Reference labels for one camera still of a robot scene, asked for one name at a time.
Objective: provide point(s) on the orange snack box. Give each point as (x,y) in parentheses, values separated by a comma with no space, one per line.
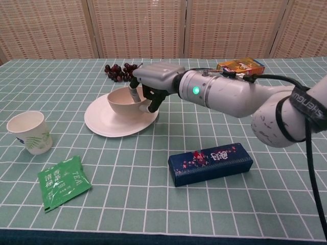
(245,65)

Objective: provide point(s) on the dark red grape bunch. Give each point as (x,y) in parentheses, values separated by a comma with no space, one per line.
(116,72)

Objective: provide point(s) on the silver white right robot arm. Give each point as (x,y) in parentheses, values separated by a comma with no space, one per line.
(230,94)

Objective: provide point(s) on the white round plate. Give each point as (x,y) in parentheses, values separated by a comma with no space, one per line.
(102,122)

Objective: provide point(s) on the green grid tablecloth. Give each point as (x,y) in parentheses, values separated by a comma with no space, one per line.
(153,204)

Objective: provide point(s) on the woven bamboo folding screen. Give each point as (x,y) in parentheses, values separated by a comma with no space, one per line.
(140,28)

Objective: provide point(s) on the off-white bowl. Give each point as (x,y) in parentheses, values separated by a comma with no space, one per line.
(122,104)

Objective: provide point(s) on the white leaf-print paper cup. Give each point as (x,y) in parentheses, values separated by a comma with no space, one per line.
(30,137)

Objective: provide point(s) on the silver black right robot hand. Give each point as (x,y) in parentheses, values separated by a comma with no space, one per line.
(158,74)

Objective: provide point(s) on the dark blue floral box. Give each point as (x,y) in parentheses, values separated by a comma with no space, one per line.
(209,166)

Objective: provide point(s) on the green tea packet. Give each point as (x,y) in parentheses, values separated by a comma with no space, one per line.
(64,183)

